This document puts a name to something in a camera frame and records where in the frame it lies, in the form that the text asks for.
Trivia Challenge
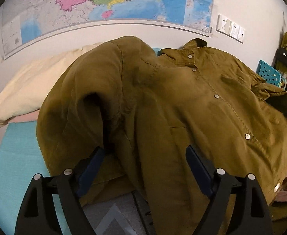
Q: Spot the pink pillow under cream pillow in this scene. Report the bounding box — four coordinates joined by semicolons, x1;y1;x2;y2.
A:
7;109;40;123

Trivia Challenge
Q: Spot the black handbag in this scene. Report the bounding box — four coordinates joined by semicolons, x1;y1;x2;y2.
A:
275;46;287;67

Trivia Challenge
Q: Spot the olive brown button jacket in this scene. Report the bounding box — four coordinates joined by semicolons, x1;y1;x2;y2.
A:
37;37;287;234

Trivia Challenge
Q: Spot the turquoise perforated plastic basket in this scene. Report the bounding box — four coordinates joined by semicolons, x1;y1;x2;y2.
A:
256;60;285;88

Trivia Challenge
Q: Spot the grey patterned blanket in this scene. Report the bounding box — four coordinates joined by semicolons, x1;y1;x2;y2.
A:
83;191;151;234

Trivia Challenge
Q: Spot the white wall socket panel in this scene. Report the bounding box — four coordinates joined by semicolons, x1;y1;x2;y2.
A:
216;14;246;43

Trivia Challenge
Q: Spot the turquoise bed sheet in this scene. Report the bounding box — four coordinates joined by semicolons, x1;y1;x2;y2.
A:
0;120;71;235

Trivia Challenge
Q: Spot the colourful wall map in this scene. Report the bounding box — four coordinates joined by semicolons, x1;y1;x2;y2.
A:
2;0;214;55

